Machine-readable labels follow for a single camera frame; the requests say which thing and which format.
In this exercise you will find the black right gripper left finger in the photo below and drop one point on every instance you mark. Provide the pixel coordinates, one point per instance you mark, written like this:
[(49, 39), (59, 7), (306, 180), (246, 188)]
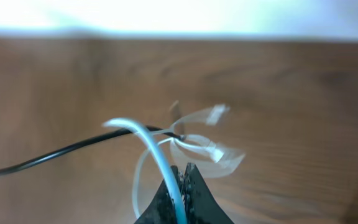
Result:
[(160, 210)]

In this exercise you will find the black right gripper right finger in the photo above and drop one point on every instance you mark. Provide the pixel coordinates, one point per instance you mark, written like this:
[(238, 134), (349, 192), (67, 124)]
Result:
[(200, 205)]

